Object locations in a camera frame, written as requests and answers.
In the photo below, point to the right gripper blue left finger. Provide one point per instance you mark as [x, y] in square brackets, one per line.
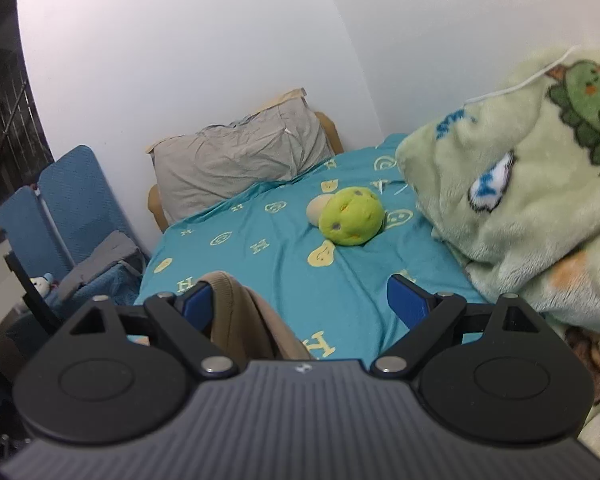
[183, 328]

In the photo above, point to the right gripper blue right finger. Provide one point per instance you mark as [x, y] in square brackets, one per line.
[433, 321]

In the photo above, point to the tan brown garment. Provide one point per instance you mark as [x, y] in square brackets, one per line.
[246, 327]

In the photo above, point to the grey cloth on chair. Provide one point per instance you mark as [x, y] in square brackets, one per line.
[116, 248]

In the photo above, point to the green turtle plush toy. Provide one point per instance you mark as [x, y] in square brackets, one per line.
[349, 217]

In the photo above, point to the teal patterned bed sheet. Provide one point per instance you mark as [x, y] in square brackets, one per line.
[333, 298]

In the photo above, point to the small penguin plush toy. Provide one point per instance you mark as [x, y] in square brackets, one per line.
[44, 285]

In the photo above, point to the grey pillow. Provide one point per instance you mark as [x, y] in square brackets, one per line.
[276, 143]

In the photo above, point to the blue covered chair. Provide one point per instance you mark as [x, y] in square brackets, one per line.
[85, 212]
[32, 236]

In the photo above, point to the light green dinosaur blanket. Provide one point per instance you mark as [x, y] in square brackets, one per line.
[511, 183]

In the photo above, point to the dark window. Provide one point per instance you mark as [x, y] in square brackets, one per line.
[24, 151]

